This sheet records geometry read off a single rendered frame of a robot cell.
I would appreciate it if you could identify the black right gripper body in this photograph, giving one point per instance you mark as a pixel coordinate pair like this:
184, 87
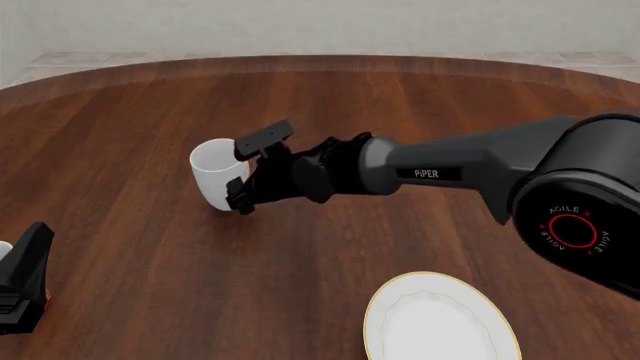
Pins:
272, 180

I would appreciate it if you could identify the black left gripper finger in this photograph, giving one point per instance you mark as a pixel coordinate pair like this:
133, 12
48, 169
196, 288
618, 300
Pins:
30, 255

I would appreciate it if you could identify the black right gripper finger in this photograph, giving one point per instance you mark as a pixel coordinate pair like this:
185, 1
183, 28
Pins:
239, 197

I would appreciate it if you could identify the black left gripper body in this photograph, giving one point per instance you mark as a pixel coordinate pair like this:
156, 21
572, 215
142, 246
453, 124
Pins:
20, 311

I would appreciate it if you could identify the white mug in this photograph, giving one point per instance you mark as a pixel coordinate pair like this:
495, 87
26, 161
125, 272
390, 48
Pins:
216, 176

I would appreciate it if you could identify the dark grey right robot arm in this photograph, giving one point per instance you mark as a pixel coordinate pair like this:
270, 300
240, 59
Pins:
500, 161

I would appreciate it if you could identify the white plate with gold rim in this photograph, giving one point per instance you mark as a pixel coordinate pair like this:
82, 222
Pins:
440, 322

